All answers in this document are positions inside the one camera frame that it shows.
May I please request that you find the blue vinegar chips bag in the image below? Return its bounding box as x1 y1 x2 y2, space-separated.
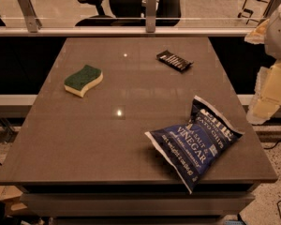
145 96 243 193

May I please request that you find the cardboard box under table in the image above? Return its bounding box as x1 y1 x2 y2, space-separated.
0 186 28 216

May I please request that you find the green yellow sponge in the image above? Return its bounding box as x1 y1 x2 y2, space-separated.
64 65 103 98

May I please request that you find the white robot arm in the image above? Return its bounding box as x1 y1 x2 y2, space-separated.
244 4 281 125

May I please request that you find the black rxbar chocolate bar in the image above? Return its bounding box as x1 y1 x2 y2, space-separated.
156 50 192 73

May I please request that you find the metal cart with wheels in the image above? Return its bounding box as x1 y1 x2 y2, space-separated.
237 0 273 25

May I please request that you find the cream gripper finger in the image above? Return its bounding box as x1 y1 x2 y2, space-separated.
246 60 281 125
244 19 269 45

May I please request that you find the left metal rail bracket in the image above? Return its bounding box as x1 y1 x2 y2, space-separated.
17 0 42 33

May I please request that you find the black office chair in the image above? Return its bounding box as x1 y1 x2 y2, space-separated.
76 0 181 26

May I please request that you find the right metal rail bracket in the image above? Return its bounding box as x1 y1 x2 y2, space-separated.
263 0 281 18

